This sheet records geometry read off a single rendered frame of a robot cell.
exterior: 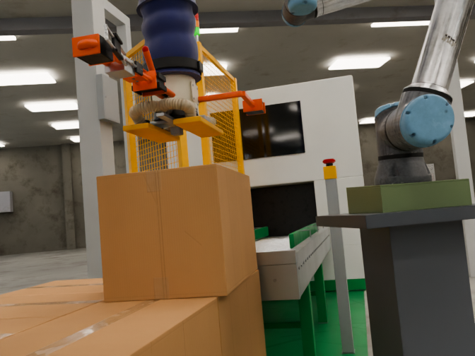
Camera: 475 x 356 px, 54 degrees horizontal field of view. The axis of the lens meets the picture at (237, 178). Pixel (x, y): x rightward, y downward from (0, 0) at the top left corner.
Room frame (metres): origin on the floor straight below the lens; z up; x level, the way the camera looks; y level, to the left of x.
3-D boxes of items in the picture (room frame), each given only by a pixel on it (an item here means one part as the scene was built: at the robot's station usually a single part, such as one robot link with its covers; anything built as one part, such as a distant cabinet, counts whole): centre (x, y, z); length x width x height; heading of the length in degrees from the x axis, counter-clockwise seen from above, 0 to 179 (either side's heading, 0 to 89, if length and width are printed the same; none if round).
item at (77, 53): (1.17, 0.34, 1.24); 0.08 x 0.07 x 0.05; 168
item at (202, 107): (3.93, 0.09, 1.05); 1.17 x 0.10 x 2.10; 166
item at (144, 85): (1.52, 0.27, 1.24); 0.10 x 0.08 x 0.06; 78
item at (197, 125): (1.74, 0.12, 1.14); 0.34 x 0.10 x 0.05; 168
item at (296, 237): (3.52, -0.52, 0.60); 1.60 x 0.11 x 0.09; 166
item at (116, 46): (1.22, 0.27, 1.24); 0.31 x 0.03 x 0.05; 1
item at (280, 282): (2.11, 0.12, 0.47); 0.70 x 0.03 x 0.15; 76
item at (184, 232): (1.74, 0.20, 0.74); 0.60 x 0.40 x 0.40; 169
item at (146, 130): (1.78, 0.31, 1.14); 0.34 x 0.10 x 0.05; 168
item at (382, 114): (1.60, -0.57, 1.03); 0.17 x 0.15 x 0.18; 1
